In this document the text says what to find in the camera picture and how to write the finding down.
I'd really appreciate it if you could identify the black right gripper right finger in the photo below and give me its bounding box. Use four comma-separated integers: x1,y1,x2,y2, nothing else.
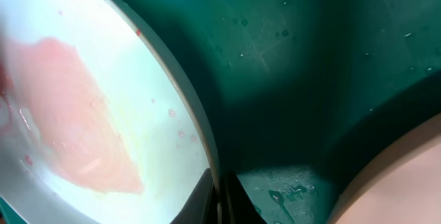
222,172,266,224

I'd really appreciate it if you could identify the light blue plate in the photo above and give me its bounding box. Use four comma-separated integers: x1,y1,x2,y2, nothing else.
1,0,218,223

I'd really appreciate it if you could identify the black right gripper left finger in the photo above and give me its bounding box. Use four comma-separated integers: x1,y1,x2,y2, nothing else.
171,169,218,224

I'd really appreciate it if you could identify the teal plastic tray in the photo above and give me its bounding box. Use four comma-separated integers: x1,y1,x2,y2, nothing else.
0,0,441,224

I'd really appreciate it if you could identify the white pink plate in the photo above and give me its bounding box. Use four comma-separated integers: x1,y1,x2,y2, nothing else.
329,115,440,224

